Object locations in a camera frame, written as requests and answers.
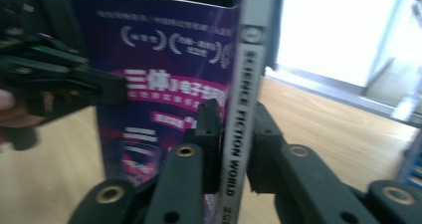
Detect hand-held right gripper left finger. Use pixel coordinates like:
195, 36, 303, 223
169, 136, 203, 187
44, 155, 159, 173
183, 99, 224, 195

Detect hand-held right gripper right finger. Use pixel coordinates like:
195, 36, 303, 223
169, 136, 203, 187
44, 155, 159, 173
246, 102, 287, 196

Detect purple book with white spine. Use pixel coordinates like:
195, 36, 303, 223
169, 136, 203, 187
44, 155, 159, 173
68, 0, 287, 224

